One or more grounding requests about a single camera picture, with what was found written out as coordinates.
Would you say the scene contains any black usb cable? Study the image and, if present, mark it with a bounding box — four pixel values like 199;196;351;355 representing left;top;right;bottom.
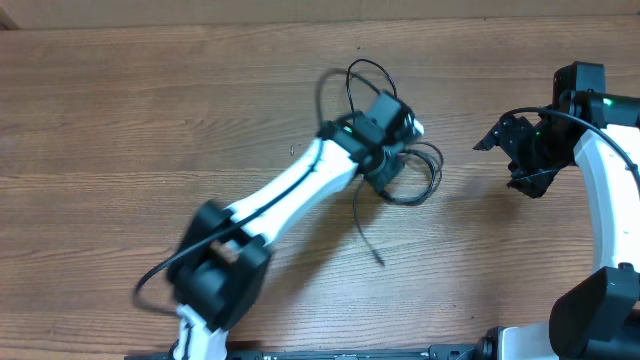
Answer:
345;58;445;267

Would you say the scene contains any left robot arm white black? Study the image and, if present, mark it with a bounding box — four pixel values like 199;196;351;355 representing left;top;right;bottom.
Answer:
167;92;424;359

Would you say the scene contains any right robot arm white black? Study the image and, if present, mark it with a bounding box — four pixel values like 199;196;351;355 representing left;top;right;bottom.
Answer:
460;62;639;359

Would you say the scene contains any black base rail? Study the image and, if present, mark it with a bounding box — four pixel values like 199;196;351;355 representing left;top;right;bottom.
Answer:
124;339;501;360

